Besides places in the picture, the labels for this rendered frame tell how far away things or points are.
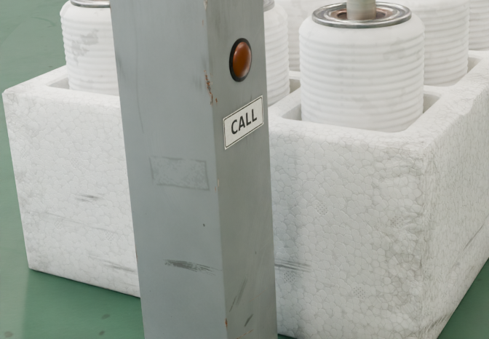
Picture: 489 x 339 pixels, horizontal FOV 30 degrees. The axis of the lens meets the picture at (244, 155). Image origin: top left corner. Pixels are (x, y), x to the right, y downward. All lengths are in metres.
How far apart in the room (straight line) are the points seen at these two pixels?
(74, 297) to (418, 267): 0.33
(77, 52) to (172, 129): 0.26
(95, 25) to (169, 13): 0.26
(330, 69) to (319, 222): 0.11
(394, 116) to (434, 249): 0.10
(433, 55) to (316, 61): 0.14
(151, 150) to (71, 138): 0.23
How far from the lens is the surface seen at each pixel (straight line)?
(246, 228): 0.60
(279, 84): 0.75
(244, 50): 0.56
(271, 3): 0.75
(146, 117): 0.57
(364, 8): 0.70
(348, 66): 0.67
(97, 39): 0.79
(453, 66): 0.80
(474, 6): 0.89
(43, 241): 0.87
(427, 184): 0.66
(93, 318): 0.81
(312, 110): 0.70
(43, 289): 0.87
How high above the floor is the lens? 0.41
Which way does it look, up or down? 22 degrees down
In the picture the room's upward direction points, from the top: 3 degrees counter-clockwise
